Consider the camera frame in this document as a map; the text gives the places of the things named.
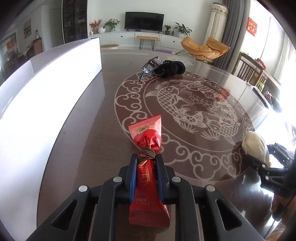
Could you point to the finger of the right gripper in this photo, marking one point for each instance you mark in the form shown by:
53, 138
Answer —
281, 153
256, 163

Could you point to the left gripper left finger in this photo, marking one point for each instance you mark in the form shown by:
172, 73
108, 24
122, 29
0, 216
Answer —
89, 213

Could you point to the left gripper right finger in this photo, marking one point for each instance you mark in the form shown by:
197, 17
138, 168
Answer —
202, 213

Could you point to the cream mesh pouch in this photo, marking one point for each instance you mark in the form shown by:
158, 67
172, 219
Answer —
254, 145

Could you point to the red candy packet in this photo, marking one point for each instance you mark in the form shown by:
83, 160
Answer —
146, 208

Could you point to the black fuzzy cloth bundle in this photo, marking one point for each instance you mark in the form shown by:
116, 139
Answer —
169, 68

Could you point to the white cardboard sorting box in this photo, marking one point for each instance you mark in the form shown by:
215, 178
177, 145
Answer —
35, 103

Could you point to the right hand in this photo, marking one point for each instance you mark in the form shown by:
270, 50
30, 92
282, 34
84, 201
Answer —
283, 208

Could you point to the wooden chair right side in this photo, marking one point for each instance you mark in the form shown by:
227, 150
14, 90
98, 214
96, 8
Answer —
252, 72

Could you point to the orange lounge chair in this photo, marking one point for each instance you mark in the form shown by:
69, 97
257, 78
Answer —
212, 50

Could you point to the grey curtain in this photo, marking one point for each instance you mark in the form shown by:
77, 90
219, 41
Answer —
234, 33

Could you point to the purple floor mat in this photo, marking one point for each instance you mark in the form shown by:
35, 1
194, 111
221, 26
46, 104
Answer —
164, 51

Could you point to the green potted plant right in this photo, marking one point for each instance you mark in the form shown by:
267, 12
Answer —
182, 30

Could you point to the green potted plant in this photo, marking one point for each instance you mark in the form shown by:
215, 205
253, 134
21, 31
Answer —
182, 30
111, 24

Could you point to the white tv cabinet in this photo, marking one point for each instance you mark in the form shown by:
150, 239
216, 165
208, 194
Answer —
129, 39

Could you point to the small potted plant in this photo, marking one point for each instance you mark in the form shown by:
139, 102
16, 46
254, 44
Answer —
167, 29

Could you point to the wooden bench stool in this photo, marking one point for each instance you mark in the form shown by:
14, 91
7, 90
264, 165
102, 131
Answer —
153, 41

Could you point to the oval wooden board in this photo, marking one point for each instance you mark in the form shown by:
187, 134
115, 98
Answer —
109, 47

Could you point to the black flat television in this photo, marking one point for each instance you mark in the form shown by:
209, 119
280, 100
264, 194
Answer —
138, 20

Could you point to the red flower vase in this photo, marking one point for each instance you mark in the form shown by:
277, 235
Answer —
94, 25

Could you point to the green potted plant left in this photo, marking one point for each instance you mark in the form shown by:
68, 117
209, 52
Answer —
111, 24

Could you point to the dark glass display cabinet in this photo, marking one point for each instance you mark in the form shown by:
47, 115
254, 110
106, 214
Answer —
74, 20

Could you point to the red wall decoration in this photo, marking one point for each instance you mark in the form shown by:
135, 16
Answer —
251, 26

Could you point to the wall painting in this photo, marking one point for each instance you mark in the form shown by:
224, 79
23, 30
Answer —
27, 31

